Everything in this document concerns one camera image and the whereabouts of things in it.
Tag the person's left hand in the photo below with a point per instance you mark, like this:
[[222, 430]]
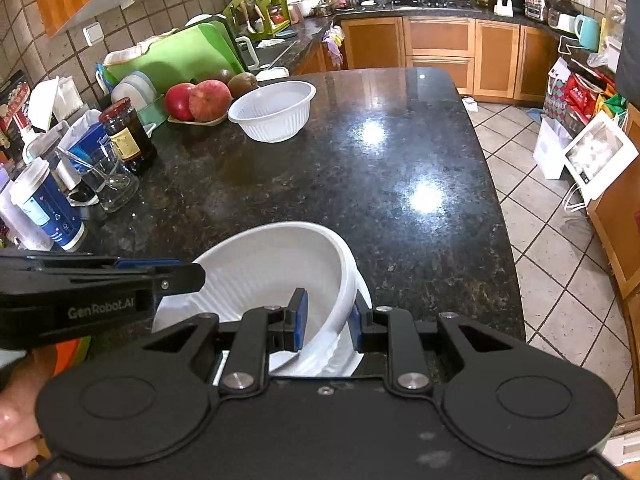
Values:
[[15, 420]]

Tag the gas stove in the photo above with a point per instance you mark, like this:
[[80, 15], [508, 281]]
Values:
[[425, 4]]

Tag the stack of white containers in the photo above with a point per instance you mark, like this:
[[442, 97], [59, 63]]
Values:
[[132, 90]]

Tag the white wall socket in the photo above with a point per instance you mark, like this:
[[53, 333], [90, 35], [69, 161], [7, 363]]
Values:
[[93, 34]]

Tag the clear glass cup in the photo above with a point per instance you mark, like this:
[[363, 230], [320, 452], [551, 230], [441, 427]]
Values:
[[112, 185]]

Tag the dark sauce jar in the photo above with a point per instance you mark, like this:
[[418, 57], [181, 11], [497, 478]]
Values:
[[127, 140]]

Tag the white gift box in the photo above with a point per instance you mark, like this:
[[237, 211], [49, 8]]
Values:
[[600, 152]]

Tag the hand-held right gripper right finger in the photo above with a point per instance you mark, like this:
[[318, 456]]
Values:
[[356, 330]]

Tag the blue white paper cup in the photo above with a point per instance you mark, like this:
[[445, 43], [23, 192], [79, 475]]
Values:
[[47, 210]]

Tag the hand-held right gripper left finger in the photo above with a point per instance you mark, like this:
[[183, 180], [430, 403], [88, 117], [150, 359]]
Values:
[[300, 322]]

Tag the blue white tissue pack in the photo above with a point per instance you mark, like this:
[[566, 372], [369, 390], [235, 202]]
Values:
[[90, 135]]

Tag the green cutting board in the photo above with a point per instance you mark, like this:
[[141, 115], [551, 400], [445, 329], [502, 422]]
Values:
[[185, 55]]

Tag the black snack bag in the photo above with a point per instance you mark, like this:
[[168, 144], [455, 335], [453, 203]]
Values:
[[12, 102]]

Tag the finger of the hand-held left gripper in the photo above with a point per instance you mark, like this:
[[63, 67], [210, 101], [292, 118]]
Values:
[[145, 263], [180, 282]]

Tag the white bottle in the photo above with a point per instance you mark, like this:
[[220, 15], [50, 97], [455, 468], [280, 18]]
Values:
[[20, 225]]

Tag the teal mug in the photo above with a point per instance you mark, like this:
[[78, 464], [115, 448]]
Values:
[[587, 32]]

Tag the red apple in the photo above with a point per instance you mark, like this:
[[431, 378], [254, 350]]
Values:
[[177, 102], [211, 101]]

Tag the brown kiwi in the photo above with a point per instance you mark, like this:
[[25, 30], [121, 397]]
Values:
[[243, 85]]

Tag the white paper carrier bag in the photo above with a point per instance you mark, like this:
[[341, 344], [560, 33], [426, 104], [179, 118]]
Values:
[[550, 150]]

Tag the green dish rack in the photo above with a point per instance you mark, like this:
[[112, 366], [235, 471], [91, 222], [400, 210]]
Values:
[[260, 10]]

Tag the purple rubber gloves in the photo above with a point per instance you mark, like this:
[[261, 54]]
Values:
[[334, 47]]

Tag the white electric cooker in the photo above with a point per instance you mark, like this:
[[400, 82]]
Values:
[[562, 21]]

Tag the ribbed white plastic bowl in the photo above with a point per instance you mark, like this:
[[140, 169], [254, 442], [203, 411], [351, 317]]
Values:
[[272, 112]]

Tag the wooden lower cabinets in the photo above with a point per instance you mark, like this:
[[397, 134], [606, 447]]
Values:
[[440, 55]]

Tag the red gift bag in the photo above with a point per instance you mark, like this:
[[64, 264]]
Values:
[[582, 97]]

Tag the smooth white plastic bowl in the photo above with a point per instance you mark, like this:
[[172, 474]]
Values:
[[361, 320], [260, 270]]

